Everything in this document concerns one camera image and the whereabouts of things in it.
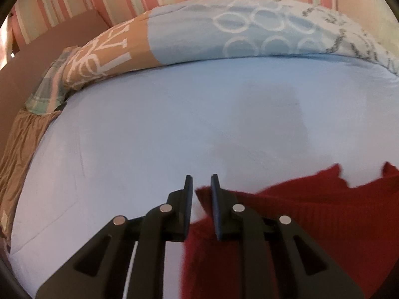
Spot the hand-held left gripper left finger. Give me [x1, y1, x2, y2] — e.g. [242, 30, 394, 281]
[35, 174, 194, 299]

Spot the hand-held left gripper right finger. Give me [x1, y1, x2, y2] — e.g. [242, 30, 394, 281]
[210, 174, 365, 299]

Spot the red knit sweater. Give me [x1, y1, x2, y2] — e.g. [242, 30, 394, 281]
[181, 161, 399, 299]

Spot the bed with light blue sheet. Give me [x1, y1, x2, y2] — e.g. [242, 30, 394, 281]
[6, 54, 399, 299]

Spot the patterned blue and tan duvet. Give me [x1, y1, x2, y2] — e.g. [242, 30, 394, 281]
[62, 0, 399, 93]

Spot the brown satin cloth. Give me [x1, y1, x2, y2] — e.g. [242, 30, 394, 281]
[0, 108, 63, 241]

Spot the plaid pillow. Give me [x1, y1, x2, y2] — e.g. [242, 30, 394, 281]
[24, 45, 84, 116]

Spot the brown headboard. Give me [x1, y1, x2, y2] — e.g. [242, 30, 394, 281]
[0, 8, 116, 162]

